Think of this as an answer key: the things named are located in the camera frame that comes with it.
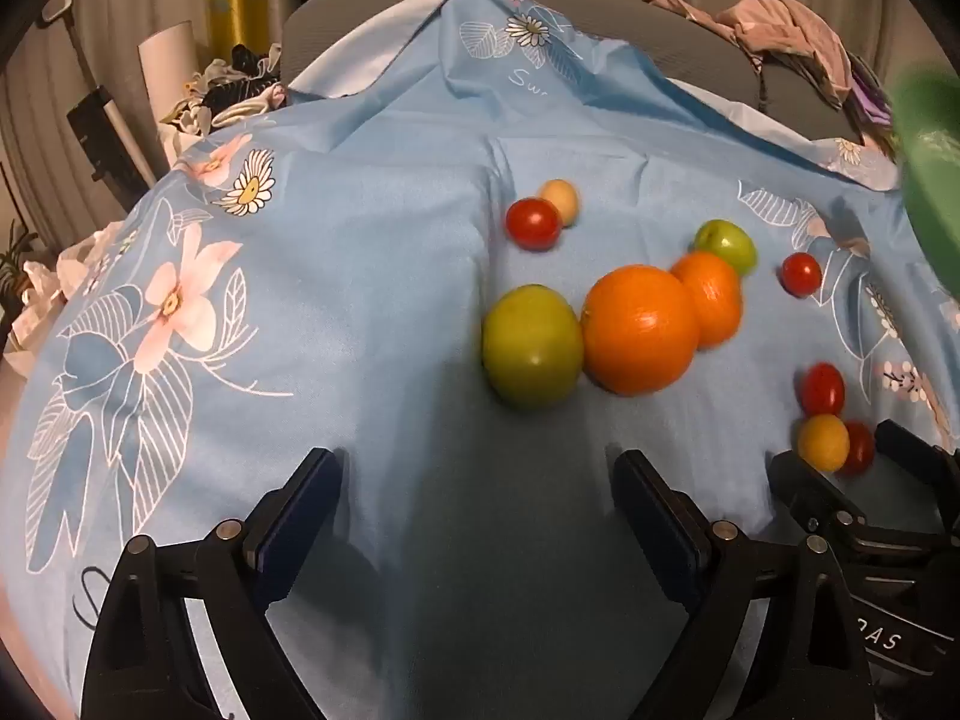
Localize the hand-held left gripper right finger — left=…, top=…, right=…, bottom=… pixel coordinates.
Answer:
left=613, top=450, right=878, bottom=720

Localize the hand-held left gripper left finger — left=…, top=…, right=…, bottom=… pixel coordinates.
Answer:
left=81, top=448, right=342, bottom=720

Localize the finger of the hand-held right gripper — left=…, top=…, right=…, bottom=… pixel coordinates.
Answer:
left=769, top=451, right=863, bottom=541
left=876, top=420, right=960, bottom=533

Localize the red cherry tomato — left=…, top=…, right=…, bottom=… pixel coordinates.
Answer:
left=505, top=197, right=563, bottom=252
left=800, top=362, right=847, bottom=417
left=780, top=253, right=823, bottom=297
left=844, top=421, right=876, bottom=476

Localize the large orange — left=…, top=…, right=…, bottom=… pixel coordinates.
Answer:
left=581, top=264, right=702, bottom=396

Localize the small tangerine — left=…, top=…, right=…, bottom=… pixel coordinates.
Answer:
left=670, top=251, right=743, bottom=350

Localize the large green apple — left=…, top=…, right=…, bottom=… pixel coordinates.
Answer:
left=481, top=285, right=584, bottom=410

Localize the small green apple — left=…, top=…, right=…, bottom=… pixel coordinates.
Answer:
left=694, top=219, right=757, bottom=276

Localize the green bowl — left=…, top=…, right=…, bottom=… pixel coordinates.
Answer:
left=892, top=64, right=960, bottom=293

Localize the pale yellow cherry tomato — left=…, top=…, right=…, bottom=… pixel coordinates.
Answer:
left=538, top=178, right=581, bottom=228

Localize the blue floral blanket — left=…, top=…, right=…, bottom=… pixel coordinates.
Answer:
left=15, top=0, right=960, bottom=720

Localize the white crumpled cloth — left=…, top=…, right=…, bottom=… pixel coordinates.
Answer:
left=11, top=221, right=128, bottom=353

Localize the purple cloth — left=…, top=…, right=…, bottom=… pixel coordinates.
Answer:
left=847, top=52, right=901, bottom=158

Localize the white pole with black box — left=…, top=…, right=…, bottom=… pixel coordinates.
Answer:
left=41, top=0, right=158, bottom=203

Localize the patterned clothes pile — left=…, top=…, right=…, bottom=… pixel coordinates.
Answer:
left=157, top=45, right=290, bottom=158

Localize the pink clothes pile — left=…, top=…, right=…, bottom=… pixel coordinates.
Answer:
left=643, top=0, right=875, bottom=110

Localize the grey chair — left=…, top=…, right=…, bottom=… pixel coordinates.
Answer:
left=281, top=0, right=833, bottom=143

